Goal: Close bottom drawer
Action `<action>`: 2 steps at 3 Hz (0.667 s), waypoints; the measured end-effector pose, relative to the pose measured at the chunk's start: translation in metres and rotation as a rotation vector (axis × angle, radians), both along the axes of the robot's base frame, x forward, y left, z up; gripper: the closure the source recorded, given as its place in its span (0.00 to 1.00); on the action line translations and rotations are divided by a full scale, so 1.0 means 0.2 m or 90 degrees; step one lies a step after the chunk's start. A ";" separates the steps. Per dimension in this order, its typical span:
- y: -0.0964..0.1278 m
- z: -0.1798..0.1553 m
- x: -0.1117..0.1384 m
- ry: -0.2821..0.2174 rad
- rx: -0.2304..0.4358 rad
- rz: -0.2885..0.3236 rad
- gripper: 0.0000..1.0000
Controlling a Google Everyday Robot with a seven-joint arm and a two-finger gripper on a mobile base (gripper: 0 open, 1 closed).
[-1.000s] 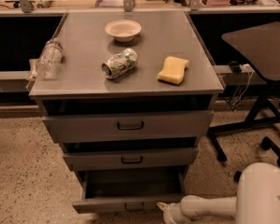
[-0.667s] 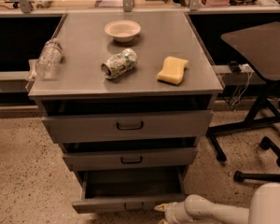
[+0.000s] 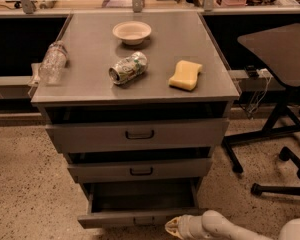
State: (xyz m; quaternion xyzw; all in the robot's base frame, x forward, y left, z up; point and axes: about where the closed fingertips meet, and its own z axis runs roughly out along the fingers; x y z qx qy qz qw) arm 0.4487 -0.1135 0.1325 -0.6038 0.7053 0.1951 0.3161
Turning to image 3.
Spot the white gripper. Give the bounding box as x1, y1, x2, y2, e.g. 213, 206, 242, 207
165, 215, 203, 239

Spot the grey bottom drawer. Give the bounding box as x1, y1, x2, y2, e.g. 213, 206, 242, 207
78, 178, 202, 229

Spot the grey drawer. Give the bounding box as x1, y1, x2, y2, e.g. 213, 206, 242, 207
46, 118, 229, 153
68, 158, 212, 183
78, 178, 202, 229

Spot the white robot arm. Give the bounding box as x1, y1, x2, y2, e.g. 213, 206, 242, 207
165, 210, 300, 240

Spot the grey middle drawer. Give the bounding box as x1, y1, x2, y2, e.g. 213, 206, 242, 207
68, 158, 212, 183

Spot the grey drawer cabinet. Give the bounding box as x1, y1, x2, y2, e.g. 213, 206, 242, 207
30, 11, 241, 198

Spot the grey top drawer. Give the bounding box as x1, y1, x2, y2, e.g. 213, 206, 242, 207
46, 118, 229, 153

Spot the yellow sponge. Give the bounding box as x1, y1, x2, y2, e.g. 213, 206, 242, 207
168, 60, 203, 91

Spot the black office chair base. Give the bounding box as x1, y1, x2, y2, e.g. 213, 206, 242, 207
250, 97, 300, 198

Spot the crushed soda can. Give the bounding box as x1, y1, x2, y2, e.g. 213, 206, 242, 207
109, 52, 148, 85

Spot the white bowl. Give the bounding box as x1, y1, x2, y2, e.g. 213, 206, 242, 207
112, 21, 152, 45

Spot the clear plastic water bottle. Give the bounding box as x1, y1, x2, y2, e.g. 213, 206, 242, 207
39, 40, 68, 85

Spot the dark side table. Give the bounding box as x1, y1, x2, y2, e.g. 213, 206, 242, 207
222, 23, 300, 173

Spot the power strip with cables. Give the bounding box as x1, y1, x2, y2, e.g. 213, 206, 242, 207
244, 65, 272, 79

